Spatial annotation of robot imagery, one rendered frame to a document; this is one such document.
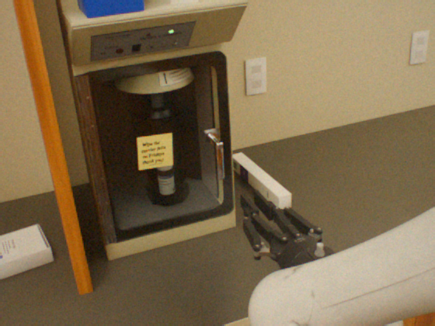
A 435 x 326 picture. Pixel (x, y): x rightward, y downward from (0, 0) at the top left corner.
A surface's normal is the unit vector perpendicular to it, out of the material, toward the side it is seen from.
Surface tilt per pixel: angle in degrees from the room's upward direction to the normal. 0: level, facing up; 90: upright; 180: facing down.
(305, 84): 90
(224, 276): 0
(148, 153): 90
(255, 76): 90
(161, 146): 90
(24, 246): 0
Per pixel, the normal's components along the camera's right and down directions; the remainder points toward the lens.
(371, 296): -0.66, 0.26
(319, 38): 0.36, 0.41
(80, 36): 0.29, 0.92
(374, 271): -0.81, -0.15
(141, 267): -0.05, -0.89
